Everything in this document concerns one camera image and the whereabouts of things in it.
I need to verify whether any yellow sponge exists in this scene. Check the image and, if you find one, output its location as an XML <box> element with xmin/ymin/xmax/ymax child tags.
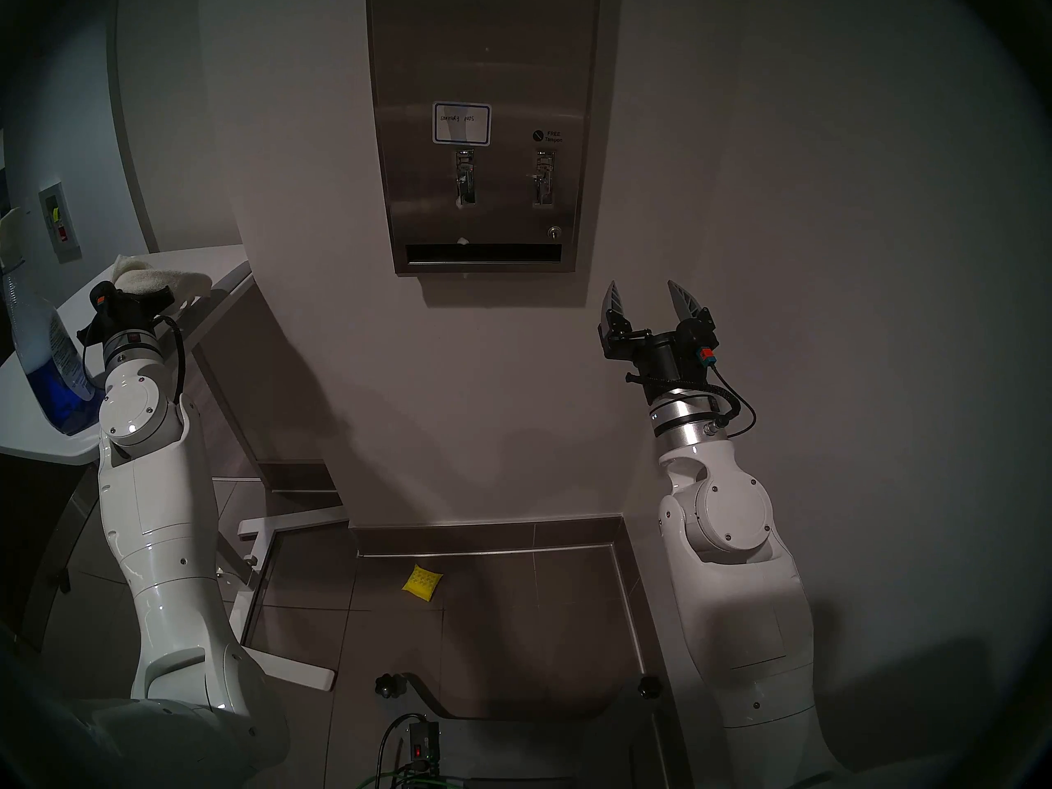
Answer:
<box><xmin>402</xmin><ymin>564</ymin><xmax>445</xmax><ymax>603</ymax></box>

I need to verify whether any black power cable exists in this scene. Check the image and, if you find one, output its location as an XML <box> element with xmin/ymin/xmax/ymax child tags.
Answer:
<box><xmin>376</xmin><ymin>712</ymin><xmax>420</xmax><ymax>789</ymax></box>

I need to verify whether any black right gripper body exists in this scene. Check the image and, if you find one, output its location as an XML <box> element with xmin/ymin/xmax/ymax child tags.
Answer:
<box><xmin>598</xmin><ymin>327</ymin><xmax>717</xmax><ymax>404</ymax></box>

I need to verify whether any blue liquid spray bottle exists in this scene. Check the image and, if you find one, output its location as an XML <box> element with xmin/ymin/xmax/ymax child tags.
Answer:
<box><xmin>0</xmin><ymin>208</ymin><xmax>105</xmax><ymax>435</ymax></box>

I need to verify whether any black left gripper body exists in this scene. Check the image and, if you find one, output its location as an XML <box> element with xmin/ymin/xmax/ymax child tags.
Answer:
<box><xmin>76</xmin><ymin>286</ymin><xmax>176</xmax><ymax>346</ymax></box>

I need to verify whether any grey wall outlet plate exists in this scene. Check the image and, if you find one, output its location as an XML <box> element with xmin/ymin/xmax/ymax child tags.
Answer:
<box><xmin>39</xmin><ymin>182</ymin><xmax>83</xmax><ymax>264</ymax></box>

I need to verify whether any stainless steel wall dispenser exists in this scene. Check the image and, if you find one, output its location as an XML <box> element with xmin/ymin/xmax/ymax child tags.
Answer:
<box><xmin>366</xmin><ymin>0</ymin><xmax>623</xmax><ymax>277</ymax></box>

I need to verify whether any green cable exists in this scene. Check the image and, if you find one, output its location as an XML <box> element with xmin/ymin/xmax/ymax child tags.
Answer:
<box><xmin>358</xmin><ymin>763</ymin><xmax>461</xmax><ymax>789</ymax></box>

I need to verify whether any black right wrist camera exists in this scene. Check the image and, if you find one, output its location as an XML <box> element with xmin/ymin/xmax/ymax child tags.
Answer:
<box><xmin>678</xmin><ymin>317</ymin><xmax>721</xmax><ymax>367</ymax></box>

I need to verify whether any dark robot base platform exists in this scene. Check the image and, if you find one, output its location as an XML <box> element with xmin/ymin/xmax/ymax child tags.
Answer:
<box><xmin>403</xmin><ymin>672</ymin><xmax>658</xmax><ymax>789</ymax></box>

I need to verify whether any white blue-bordered label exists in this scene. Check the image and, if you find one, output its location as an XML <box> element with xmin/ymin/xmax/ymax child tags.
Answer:
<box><xmin>432</xmin><ymin>101</ymin><xmax>492</xmax><ymax>147</ymax></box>

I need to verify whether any white terry cloth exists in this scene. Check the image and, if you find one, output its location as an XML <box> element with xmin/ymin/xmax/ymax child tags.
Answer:
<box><xmin>111</xmin><ymin>255</ymin><xmax>213</xmax><ymax>300</ymax></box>

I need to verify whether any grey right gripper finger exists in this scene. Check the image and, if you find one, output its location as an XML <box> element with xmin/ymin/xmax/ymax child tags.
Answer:
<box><xmin>667</xmin><ymin>280</ymin><xmax>713</xmax><ymax>329</ymax></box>
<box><xmin>602</xmin><ymin>280</ymin><xmax>634</xmax><ymax>337</ymax></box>

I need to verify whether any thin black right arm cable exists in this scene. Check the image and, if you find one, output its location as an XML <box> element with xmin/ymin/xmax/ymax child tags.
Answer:
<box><xmin>711</xmin><ymin>364</ymin><xmax>757</xmax><ymax>441</ymax></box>

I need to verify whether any black power box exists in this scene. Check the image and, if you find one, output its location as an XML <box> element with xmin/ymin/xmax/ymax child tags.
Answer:
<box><xmin>408</xmin><ymin>720</ymin><xmax>441</xmax><ymax>776</ymax></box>

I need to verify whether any braided black left arm cable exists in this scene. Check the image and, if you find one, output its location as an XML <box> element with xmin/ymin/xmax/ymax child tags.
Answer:
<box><xmin>156</xmin><ymin>315</ymin><xmax>188</xmax><ymax>406</ymax></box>

